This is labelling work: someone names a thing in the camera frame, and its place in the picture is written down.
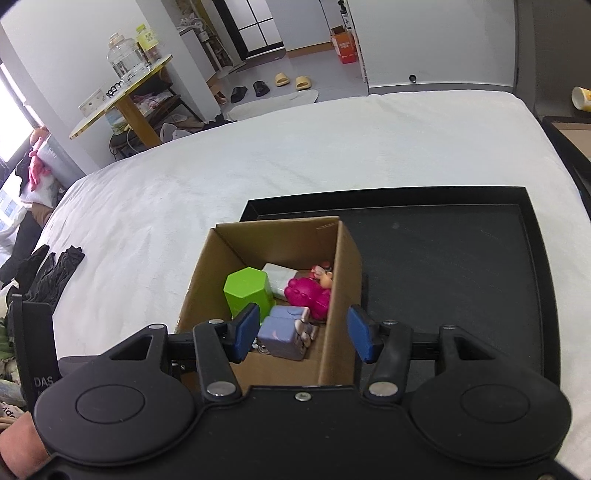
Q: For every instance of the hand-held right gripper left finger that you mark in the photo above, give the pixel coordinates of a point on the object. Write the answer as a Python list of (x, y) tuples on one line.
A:
[(247, 330)]

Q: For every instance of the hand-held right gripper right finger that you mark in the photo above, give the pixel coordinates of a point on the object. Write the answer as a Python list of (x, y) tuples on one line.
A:
[(360, 334)]

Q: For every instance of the purple cube toy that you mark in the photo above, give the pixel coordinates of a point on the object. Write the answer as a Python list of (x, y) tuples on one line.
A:
[(281, 334)]

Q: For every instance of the green hexagonal cup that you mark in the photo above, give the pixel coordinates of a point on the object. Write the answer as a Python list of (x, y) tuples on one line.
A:
[(247, 290)]

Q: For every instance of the cardboard box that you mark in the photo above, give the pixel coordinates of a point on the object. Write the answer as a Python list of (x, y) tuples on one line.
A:
[(277, 371)]

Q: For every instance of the white charger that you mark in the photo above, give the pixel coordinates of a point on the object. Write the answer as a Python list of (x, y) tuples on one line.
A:
[(281, 277)]

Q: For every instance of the pink toy figure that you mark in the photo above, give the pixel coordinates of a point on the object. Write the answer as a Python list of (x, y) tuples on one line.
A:
[(307, 295)]

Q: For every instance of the brown-haired doll figure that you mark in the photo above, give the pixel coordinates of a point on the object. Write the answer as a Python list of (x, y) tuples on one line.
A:
[(325, 274)]

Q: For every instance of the person's left hand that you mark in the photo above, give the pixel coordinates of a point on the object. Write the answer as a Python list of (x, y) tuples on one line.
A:
[(21, 443)]

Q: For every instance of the pink plush toy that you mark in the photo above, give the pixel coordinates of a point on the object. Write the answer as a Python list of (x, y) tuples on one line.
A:
[(38, 166)]

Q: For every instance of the white pillow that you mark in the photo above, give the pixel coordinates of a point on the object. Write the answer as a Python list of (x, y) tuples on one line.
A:
[(53, 161)]

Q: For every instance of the white floor mat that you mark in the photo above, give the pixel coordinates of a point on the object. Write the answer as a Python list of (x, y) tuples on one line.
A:
[(277, 104)]

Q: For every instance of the black slipper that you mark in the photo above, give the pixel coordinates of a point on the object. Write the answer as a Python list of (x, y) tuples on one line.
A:
[(239, 94), (261, 88)]

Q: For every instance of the small white box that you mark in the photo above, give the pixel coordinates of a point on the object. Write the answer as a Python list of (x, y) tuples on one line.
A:
[(92, 102)]

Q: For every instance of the yellow slipper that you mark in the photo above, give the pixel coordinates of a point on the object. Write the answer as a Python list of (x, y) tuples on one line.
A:
[(304, 83), (282, 79)]

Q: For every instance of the round gold-edged table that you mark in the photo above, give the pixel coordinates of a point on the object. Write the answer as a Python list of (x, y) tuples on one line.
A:
[(120, 99)]

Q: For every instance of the black hair claw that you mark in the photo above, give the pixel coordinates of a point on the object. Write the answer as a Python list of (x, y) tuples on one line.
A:
[(114, 88)]

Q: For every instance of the dark doormat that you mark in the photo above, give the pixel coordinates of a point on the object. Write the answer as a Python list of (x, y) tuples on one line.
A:
[(263, 60)]

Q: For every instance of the orange box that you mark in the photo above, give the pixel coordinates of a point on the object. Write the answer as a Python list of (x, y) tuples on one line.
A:
[(344, 46)]

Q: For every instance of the black cardboard-lined tray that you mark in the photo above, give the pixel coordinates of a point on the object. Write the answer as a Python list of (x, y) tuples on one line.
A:
[(572, 138)]

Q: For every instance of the glass jar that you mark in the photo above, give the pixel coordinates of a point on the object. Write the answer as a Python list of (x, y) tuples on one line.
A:
[(125, 57)]

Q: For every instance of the yellow-label bottle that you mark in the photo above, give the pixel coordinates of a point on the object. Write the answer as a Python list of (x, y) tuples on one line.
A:
[(147, 39)]

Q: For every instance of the black-framed sliding door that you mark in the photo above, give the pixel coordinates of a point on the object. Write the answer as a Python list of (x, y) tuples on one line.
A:
[(226, 23)]

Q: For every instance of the paper cup stack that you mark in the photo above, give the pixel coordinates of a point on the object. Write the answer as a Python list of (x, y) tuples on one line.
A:
[(582, 99)]

